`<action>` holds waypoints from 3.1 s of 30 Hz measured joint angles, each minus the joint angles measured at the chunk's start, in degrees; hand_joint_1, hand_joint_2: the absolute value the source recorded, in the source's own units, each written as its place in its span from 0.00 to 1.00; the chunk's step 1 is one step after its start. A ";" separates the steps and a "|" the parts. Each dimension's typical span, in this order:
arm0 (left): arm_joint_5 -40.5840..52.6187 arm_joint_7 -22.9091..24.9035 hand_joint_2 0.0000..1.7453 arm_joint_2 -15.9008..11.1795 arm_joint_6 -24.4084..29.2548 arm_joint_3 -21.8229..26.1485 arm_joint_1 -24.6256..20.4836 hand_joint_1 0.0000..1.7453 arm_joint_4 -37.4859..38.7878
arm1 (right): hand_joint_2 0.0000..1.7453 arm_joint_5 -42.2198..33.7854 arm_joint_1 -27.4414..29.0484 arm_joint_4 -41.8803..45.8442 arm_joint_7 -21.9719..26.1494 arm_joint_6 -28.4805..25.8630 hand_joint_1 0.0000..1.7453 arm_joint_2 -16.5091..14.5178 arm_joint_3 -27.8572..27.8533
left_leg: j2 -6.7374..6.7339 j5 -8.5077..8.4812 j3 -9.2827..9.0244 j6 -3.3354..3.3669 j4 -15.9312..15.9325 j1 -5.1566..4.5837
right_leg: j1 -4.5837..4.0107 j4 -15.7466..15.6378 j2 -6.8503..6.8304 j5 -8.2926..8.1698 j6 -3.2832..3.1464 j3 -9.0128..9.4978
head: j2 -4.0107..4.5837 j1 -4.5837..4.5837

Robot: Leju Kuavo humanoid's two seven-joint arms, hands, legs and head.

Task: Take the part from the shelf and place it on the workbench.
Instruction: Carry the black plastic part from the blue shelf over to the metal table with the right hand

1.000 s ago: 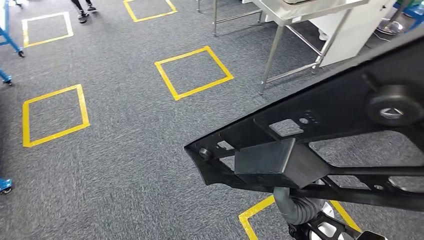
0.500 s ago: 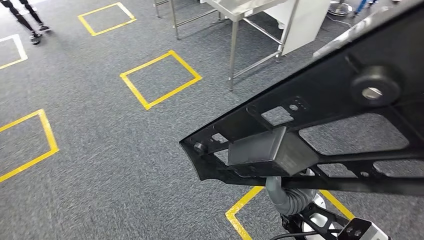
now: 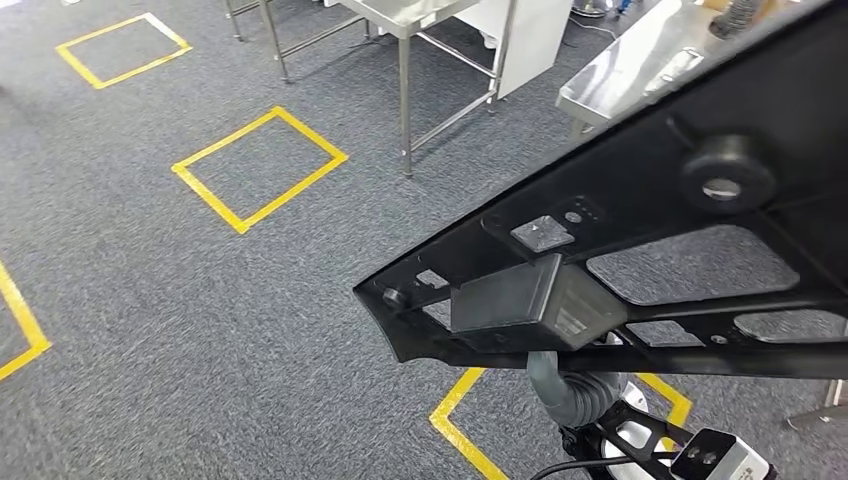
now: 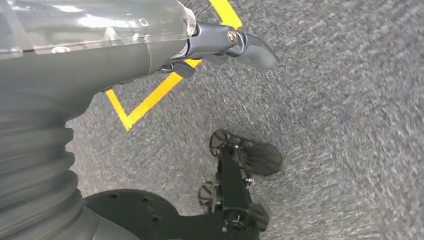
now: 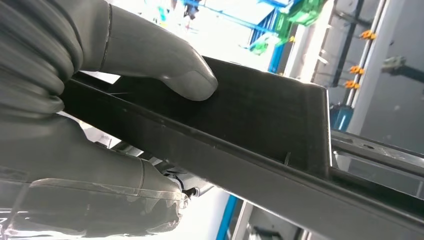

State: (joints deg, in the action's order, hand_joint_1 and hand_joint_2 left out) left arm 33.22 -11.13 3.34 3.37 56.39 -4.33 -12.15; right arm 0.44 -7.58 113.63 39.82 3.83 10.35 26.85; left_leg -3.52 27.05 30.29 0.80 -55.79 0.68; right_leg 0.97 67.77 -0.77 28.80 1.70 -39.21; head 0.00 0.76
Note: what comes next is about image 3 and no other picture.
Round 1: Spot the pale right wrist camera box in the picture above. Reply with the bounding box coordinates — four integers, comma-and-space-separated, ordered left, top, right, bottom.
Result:
669, 427, 776, 480

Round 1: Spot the steel frame table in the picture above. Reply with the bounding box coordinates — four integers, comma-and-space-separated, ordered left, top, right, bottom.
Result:
223, 0, 372, 85
337, 0, 519, 179

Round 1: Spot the black plastic panel part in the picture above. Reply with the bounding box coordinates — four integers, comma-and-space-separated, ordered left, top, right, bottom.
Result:
352, 0, 848, 383

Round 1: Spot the white board table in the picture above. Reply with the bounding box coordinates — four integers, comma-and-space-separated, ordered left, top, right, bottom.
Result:
455, 0, 575, 101

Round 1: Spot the steel stanchion post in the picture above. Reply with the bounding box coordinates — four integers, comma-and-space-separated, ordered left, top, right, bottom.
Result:
570, 0, 614, 19

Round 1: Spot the steel workbench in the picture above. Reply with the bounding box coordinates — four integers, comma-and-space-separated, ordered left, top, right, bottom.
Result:
555, 0, 737, 140

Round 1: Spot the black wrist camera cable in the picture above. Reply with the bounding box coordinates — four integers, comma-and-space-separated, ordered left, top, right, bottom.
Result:
529, 452, 677, 480

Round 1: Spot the grey ribbed hose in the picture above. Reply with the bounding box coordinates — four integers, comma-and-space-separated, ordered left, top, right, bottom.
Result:
708, 0, 763, 40

